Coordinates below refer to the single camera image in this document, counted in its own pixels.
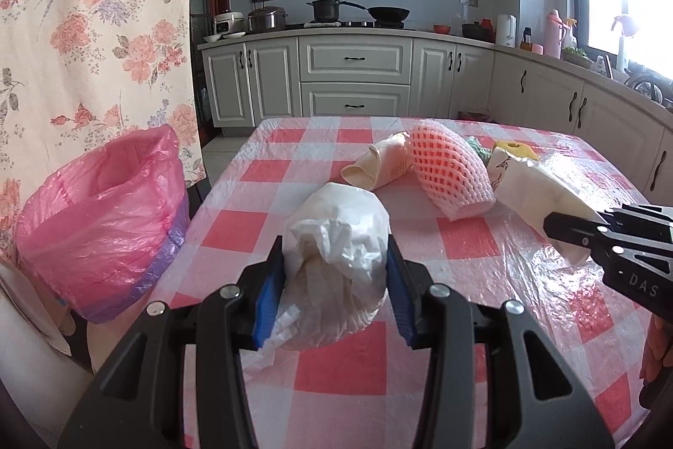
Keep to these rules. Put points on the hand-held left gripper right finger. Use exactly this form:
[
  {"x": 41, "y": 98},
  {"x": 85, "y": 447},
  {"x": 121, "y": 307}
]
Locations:
[{"x": 405, "y": 307}]

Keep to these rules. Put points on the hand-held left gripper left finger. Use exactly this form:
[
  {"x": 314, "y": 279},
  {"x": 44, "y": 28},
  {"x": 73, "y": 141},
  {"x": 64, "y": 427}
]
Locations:
[{"x": 265, "y": 307}]

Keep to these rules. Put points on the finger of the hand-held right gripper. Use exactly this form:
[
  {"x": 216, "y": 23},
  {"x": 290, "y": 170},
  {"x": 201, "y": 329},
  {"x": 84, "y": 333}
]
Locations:
[
  {"x": 631, "y": 216},
  {"x": 570, "y": 228}
]

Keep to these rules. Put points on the white plastic bag bundle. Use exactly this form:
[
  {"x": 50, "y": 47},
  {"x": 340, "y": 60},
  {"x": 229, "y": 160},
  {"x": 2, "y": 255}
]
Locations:
[{"x": 331, "y": 259}]

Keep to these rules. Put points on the yellow sponge with hole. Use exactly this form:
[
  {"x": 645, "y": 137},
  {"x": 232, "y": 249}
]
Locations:
[{"x": 520, "y": 150}]

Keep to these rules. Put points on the pink bag lined bin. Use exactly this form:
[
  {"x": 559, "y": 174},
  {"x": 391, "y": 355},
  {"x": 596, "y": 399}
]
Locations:
[{"x": 105, "y": 217}]

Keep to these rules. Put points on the person's right hand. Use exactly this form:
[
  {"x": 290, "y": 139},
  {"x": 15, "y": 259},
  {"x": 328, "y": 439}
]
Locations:
[{"x": 658, "y": 349}]

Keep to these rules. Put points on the red white checked tablecloth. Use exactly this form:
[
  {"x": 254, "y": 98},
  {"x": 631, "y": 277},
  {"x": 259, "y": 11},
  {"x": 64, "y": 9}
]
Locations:
[{"x": 357, "y": 365}]

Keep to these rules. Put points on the pink foam fruit net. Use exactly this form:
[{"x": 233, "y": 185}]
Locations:
[{"x": 452, "y": 175}]

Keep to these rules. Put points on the dark round wok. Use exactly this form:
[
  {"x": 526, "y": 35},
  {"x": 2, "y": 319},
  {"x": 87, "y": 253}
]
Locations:
[{"x": 649, "y": 86}]

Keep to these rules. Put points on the beige paper cup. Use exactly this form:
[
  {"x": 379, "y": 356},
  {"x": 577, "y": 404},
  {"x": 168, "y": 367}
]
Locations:
[{"x": 376, "y": 165}]

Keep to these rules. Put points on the white bottle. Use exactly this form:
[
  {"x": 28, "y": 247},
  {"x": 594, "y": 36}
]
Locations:
[{"x": 623, "y": 54}]

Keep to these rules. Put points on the basin of green vegetables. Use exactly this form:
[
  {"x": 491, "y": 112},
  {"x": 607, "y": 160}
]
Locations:
[{"x": 576, "y": 55}]

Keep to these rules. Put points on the pink cup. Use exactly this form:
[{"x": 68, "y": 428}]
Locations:
[{"x": 537, "y": 48}]

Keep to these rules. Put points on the spray bottle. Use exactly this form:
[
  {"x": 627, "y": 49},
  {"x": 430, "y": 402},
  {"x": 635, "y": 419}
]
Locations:
[{"x": 569, "y": 36}]

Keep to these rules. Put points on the dark bottle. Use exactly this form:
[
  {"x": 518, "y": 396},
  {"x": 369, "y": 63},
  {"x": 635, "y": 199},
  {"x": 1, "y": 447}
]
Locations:
[{"x": 526, "y": 37}]

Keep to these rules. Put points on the pink thermos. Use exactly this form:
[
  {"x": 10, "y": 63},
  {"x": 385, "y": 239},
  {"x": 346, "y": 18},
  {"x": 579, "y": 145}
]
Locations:
[{"x": 552, "y": 33}]

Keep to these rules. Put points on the white kettle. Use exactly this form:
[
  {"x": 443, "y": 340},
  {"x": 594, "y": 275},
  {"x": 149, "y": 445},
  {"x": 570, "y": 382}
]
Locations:
[{"x": 506, "y": 31}]

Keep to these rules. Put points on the white cabinet drawer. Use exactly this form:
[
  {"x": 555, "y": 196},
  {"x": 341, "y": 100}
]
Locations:
[
  {"x": 326, "y": 102},
  {"x": 326, "y": 65}
]

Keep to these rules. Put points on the black pot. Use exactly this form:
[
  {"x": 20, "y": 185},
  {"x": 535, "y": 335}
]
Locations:
[{"x": 476, "y": 31}]

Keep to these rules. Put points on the white base cabinets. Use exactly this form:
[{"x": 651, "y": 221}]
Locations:
[{"x": 226, "y": 81}]

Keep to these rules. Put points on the red bowl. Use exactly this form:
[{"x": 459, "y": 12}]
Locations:
[{"x": 441, "y": 28}]

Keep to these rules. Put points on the white rounded object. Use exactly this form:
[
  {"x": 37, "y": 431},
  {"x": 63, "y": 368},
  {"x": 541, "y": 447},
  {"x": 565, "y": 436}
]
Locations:
[{"x": 26, "y": 338}]

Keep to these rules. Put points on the white bowl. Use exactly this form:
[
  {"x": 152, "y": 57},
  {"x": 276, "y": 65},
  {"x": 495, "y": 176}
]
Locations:
[{"x": 212, "y": 37}]

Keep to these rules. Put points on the black frying pan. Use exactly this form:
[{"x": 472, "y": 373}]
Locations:
[{"x": 389, "y": 13}]

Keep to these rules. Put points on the black gas stove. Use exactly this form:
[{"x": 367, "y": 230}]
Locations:
[{"x": 363, "y": 24}]

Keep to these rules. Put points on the white rice cooker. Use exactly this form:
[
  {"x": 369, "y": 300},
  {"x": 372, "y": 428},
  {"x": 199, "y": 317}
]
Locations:
[{"x": 230, "y": 23}]

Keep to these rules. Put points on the steel pressure cooker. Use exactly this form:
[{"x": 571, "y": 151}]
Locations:
[{"x": 267, "y": 20}]

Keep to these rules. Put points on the black saucepan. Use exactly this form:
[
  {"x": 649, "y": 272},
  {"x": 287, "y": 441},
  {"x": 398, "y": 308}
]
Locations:
[{"x": 323, "y": 11}]

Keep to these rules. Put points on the floral curtain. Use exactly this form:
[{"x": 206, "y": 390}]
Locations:
[{"x": 94, "y": 33}]

